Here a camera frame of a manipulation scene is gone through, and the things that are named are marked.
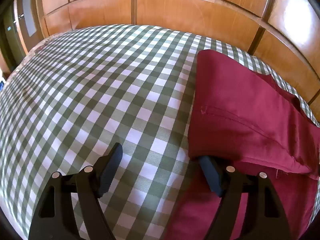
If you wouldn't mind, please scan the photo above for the dark red sweater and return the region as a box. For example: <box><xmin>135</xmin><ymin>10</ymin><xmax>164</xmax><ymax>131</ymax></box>
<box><xmin>164</xmin><ymin>50</ymin><xmax>319</xmax><ymax>239</ymax></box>

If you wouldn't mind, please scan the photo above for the green checkered bedspread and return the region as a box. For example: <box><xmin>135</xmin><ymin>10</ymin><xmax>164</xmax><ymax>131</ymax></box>
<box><xmin>1</xmin><ymin>25</ymin><xmax>319</xmax><ymax>239</ymax></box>

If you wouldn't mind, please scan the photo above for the wooden wardrobe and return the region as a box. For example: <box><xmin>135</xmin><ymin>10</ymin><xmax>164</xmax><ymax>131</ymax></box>
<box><xmin>35</xmin><ymin>0</ymin><xmax>319</xmax><ymax>113</ymax></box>

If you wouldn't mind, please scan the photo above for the wooden door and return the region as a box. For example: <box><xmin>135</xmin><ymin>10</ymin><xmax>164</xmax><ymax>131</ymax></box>
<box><xmin>0</xmin><ymin>0</ymin><xmax>45</xmax><ymax>73</ymax></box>

